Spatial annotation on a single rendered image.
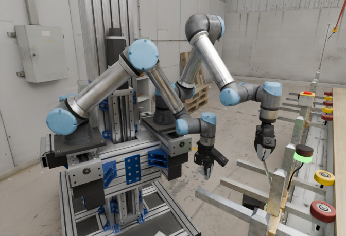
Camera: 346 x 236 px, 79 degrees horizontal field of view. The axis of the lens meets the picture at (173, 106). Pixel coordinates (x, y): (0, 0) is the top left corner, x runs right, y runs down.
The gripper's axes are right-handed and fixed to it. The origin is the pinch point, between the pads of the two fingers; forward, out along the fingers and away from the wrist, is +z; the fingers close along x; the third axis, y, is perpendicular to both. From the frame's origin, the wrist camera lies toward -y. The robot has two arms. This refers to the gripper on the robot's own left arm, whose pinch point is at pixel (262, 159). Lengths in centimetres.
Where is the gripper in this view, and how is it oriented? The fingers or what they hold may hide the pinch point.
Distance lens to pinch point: 107.7
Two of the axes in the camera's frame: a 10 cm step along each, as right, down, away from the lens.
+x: -9.6, -0.9, 2.6
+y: 2.7, -3.0, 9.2
